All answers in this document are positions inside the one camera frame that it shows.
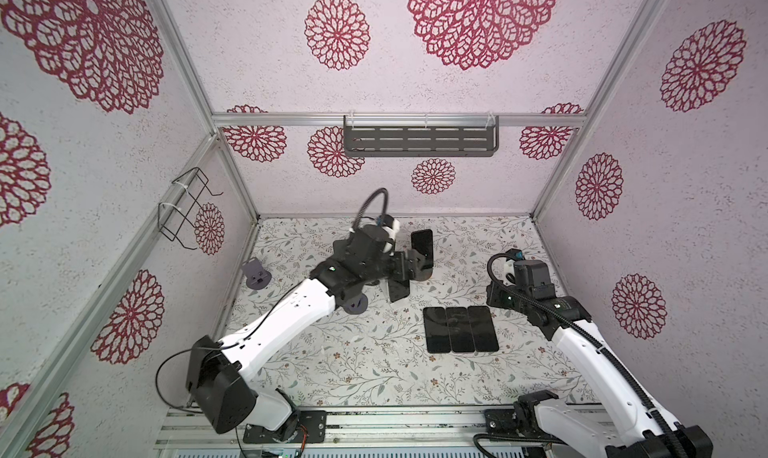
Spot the black smartphone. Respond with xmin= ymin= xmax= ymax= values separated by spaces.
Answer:
xmin=423 ymin=307 xmax=451 ymax=354
xmin=446 ymin=307 xmax=475 ymax=353
xmin=411 ymin=229 xmax=434 ymax=270
xmin=467 ymin=306 xmax=499 ymax=353
xmin=387 ymin=278 xmax=410 ymax=303

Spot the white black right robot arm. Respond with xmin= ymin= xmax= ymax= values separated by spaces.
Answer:
xmin=486 ymin=249 xmax=714 ymax=457

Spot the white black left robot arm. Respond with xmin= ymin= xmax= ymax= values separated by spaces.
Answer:
xmin=185 ymin=218 xmax=434 ymax=437

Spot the grey round stand front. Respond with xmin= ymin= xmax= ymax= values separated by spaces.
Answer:
xmin=342 ymin=294 xmax=369 ymax=315

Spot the grey round phone stand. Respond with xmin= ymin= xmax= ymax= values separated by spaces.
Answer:
xmin=241 ymin=258 xmax=272 ymax=291

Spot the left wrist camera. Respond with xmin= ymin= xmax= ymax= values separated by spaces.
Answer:
xmin=376 ymin=214 xmax=400 ymax=253

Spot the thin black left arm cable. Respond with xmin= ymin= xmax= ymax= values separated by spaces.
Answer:
xmin=154 ymin=186 xmax=391 ymax=414

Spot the grey slotted wall shelf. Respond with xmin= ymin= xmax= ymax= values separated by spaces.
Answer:
xmin=342 ymin=116 xmax=500 ymax=158

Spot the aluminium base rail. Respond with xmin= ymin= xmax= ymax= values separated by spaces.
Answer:
xmin=150 ymin=404 xmax=514 ymax=457

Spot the black wire wall basket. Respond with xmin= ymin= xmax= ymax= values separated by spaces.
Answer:
xmin=156 ymin=167 xmax=223 ymax=251

